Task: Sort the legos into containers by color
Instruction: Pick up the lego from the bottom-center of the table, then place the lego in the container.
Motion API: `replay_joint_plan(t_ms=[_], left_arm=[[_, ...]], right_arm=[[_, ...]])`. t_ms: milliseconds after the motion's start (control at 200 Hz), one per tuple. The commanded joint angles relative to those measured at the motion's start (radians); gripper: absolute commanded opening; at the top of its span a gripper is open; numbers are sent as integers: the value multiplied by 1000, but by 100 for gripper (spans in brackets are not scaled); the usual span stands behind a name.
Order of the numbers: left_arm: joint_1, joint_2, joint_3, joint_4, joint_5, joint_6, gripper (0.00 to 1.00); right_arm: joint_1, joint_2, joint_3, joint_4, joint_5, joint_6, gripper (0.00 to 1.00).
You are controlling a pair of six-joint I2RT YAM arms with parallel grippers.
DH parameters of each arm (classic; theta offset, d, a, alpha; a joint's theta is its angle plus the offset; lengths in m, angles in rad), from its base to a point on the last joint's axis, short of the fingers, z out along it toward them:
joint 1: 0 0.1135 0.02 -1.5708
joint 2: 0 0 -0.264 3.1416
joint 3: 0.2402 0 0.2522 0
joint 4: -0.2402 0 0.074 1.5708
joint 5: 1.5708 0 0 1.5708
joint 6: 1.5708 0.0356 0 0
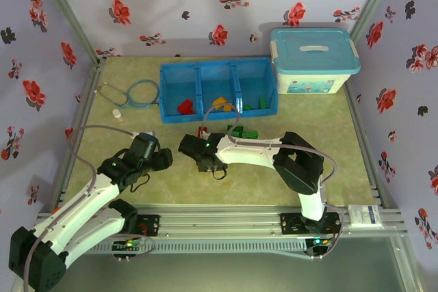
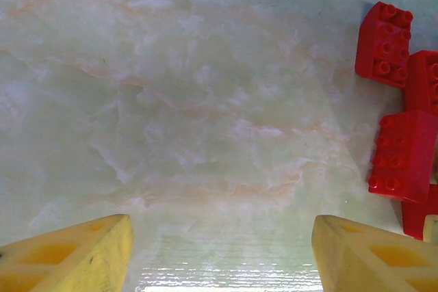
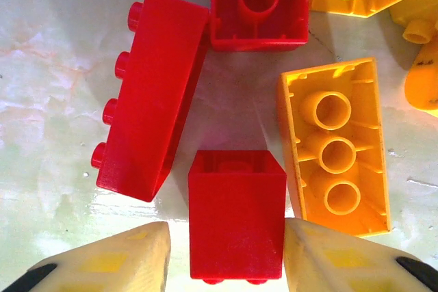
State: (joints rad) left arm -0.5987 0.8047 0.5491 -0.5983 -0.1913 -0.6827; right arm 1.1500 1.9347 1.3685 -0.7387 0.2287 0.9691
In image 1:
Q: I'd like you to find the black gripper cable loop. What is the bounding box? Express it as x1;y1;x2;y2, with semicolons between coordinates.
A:
129;172;151;193
210;167;229;181

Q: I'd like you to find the blue grey stethoscope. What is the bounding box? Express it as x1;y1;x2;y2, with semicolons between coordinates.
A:
95;79;161;110

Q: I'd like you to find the aluminium frame post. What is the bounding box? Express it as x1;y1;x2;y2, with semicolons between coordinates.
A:
348;0;401;43
32;0;105;66

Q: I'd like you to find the black left gripper cable loop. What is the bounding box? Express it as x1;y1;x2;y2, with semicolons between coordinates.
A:
129;172;151;193

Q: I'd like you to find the black right gripper cable loop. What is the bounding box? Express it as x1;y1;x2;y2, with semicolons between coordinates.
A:
210;167;229;181

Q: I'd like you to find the white labelled box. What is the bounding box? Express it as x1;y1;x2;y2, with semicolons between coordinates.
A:
347;204;381;227

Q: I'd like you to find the white storage box blue lid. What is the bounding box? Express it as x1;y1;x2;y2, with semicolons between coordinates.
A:
269;27;362;95

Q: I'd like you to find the blue three-compartment bin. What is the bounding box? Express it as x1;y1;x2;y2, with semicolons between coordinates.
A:
159;57;279;124

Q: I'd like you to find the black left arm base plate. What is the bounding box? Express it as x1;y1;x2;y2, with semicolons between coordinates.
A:
136;214;161;237

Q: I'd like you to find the grey left arm cable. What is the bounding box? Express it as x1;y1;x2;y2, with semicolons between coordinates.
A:
22;124;157;292

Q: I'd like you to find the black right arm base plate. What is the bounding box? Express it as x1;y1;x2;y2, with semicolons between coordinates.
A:
279;212;309;235

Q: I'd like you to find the slotted grey cable tray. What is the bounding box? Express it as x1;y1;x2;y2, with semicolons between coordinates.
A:
46;239;307;255

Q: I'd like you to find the aluminium mounting rail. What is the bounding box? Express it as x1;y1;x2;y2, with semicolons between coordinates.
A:
34;204;408;238

